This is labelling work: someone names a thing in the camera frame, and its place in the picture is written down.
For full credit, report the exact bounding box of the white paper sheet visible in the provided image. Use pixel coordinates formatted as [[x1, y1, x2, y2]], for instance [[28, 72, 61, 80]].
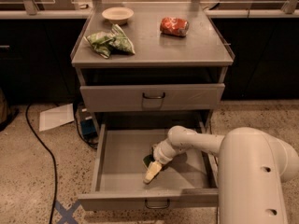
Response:
[[39, 104, 75, 132]]

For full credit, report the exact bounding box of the black middle drawer handle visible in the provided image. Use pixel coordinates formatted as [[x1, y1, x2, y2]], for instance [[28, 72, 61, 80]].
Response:
[[144, 199, 170, 210]]

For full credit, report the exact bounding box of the green yellow sponge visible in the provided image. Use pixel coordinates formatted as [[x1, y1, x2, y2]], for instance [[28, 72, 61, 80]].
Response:
[[143, 145, 156, 169]]

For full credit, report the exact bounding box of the blue power box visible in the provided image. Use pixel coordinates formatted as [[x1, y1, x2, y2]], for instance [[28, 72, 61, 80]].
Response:
[[79, 108, 97, 139]]

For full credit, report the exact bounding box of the black cable left floor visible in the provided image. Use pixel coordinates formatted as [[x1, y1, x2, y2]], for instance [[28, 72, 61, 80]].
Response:
[[24, 103, 59, 224]]

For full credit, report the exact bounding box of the open grey middle drawer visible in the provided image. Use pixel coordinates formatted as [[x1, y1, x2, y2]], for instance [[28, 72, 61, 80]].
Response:
[[78, 123, 218, 211]]

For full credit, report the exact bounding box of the crushed orange soda can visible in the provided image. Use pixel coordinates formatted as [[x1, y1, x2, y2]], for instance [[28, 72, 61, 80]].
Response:
[[160, 17, 189, 37]]

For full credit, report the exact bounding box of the blue tape cross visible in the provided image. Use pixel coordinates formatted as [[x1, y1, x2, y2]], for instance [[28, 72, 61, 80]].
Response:
[[55, 201, 80, 224]]

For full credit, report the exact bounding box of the green chip bag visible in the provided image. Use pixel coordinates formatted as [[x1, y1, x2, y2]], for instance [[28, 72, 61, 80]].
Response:
[[85, 24, 135, 59]]

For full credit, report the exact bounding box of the black drawer handle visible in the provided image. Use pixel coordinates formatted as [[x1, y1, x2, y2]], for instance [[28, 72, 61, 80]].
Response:
[[142, 92, 166, 100], [144, 199, 170, 210]]

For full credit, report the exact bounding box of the grey metal drawer cabinet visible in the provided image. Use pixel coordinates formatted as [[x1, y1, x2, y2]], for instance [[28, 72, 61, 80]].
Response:
[[72, 3, 234, 131]]

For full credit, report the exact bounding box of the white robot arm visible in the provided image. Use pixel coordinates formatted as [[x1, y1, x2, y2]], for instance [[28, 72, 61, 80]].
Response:
[[144, 126, 299, 224]]

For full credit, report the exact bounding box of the closed grey top drawer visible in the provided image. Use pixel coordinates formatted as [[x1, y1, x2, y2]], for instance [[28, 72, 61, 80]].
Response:
[[80, 83, 225, 112]]

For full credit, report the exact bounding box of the black top drawer handle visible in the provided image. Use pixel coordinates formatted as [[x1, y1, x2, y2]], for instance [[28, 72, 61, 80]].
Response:
[[142, 92, 166, 100]]

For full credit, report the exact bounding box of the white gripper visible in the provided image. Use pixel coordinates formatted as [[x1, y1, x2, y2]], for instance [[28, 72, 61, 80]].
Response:
[[143, 139, 178, 184]]

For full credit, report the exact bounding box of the white bowl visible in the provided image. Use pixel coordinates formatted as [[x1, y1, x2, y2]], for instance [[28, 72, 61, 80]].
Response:
[[102, 7, 134, 25]]

